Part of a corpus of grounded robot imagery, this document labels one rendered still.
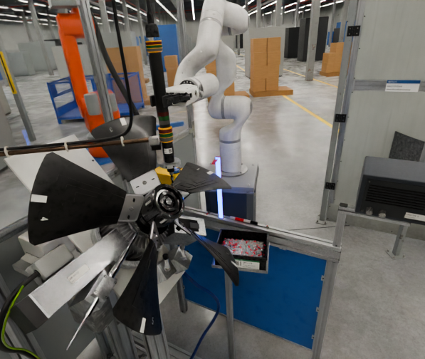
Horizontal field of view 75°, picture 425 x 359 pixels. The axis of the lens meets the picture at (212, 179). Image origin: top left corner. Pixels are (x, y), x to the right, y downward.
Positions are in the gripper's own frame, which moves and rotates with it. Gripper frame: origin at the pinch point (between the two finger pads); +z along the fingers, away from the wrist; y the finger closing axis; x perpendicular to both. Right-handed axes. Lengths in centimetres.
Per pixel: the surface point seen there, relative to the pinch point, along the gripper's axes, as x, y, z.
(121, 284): -56, 8, 23
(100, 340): -128, 53, 13
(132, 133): -12.0, 15.2, -1.6
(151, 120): -9.2, 13.1, -9.8
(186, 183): -31.9, 0.2, -8.6
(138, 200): -26.6, 1.9, 14.8
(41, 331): -110, 70, 29
